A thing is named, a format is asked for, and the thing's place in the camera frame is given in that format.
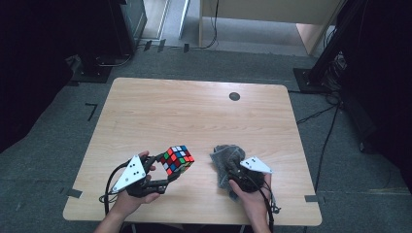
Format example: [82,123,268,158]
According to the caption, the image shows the light wooden desk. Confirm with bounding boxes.
[197,0,348,56]

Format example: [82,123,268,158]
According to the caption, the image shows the person's right hand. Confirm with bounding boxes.
[228,173,274,221]

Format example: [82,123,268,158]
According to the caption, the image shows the grey cloth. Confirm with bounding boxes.
[209,144,249,202]

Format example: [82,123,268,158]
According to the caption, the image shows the black cabinet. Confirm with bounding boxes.
[108,0,149,56]

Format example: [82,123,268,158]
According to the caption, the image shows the multicoloured puzzle cube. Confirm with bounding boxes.
[159,145,195,177]

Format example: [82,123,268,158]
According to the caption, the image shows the person's left hand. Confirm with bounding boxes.
[111,150,161,218]

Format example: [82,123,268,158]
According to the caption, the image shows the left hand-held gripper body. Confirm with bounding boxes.
[111,154,170,199]

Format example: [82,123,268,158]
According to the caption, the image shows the black angled floor tape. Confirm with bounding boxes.
[85,102,99,122]

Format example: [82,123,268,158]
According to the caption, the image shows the hanging black cable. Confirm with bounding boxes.
[193,0,221,50]

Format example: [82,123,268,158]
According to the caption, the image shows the hand-held gripper cable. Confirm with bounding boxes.
[257,176,283,233]
[98,160,132,217]

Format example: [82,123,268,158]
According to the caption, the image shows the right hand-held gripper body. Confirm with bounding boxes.
[227,155,274,194]

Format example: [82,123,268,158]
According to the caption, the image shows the looped black floor cable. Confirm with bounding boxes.
[94,52,133,68]

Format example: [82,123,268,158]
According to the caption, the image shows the long black floor cable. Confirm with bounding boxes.
[313,105,340,193]

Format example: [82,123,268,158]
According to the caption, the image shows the black flat stand base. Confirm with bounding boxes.
[69,55,113,84]

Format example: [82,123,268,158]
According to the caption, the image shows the grey floor tape piece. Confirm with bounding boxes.
[303,194,326,204]
[65,187,84,199]

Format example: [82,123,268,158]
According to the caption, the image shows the tangle of black cables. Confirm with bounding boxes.
[323,50,348,95]

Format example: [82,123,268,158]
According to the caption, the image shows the thin black floor cable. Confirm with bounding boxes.
[295,103,340,126]

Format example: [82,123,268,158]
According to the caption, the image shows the right hand-held gripper cable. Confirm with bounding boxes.
[257,176,283,233]

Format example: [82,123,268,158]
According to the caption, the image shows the left hand-held gripper cable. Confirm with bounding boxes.
[98,160,132,217]

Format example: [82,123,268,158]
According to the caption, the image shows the black metal stand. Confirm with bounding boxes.
[292,0,370,95]

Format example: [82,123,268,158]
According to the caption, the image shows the dark curtain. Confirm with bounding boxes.
[0,0,113,153]
[336,0,412,195]

